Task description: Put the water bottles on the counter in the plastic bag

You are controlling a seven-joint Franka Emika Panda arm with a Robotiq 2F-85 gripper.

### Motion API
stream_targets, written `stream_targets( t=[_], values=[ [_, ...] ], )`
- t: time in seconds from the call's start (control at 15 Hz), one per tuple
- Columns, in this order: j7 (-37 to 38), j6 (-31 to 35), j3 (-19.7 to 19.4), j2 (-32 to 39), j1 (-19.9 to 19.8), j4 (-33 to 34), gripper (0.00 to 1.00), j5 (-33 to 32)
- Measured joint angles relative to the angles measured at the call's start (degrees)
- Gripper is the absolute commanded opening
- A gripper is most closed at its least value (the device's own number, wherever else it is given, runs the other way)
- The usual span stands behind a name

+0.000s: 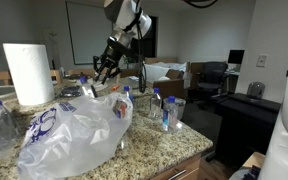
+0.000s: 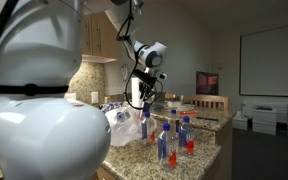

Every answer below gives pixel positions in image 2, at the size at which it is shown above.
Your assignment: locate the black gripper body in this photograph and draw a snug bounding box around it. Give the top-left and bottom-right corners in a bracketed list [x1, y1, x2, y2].
[132, 68, 159, 96]

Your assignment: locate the shrink-wrapped water bottle pack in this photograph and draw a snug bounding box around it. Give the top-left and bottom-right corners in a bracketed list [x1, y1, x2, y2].
[99, 101, 125, 114]

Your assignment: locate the translucent white plastic bag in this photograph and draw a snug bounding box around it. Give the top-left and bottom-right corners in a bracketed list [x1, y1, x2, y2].
[104, 105, 158, 148]

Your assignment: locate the dark box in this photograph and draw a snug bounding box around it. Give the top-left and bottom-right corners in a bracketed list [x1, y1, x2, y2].
[153, 92, 167, 105]

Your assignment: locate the wooden chair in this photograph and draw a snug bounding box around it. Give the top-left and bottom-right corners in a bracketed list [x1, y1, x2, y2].
[181, 94, 230, 112]
[163, 92, 178, 100]

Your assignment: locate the clear glass plate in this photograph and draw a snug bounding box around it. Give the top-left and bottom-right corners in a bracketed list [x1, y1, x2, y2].
[177, 103, 196, 113]

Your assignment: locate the orange marker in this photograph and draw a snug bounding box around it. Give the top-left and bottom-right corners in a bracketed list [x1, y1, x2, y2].
[179, 110, 199, 116]

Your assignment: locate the dark reddish framed picture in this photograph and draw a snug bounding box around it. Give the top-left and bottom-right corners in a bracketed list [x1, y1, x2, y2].
[195, 70, 220, 96]

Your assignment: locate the black pen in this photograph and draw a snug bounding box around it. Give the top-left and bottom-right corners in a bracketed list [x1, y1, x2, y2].
[195, 116, 220, 122]

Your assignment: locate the wooden base cabinet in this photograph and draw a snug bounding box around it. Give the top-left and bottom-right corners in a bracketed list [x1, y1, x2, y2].
[88, 165, 125, 180]

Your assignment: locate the small white box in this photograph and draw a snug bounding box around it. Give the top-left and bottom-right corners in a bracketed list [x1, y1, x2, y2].
[231, 110, 250, 131]

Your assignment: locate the white storage unit black top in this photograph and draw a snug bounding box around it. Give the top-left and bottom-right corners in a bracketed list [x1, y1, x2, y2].
[252, 105, 278, 136]

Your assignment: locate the white projection screen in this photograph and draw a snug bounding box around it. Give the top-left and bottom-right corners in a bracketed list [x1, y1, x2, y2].
[239, 21, 288, 99]

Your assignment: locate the wrist-mounted camera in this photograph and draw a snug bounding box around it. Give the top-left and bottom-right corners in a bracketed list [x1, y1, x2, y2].
[156, 71, 168, 81]

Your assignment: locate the white wall phone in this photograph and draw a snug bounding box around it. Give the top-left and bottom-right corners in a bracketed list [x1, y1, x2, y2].
[121, 63, 131, 81]

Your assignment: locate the white wall outlet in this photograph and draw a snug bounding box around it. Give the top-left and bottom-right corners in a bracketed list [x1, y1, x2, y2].
[90, 91, 100, 105]
[64, 92, 77, 100]

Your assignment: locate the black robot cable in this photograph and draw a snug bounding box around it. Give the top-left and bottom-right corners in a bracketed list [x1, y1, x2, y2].
[116, 0, 165, 111]

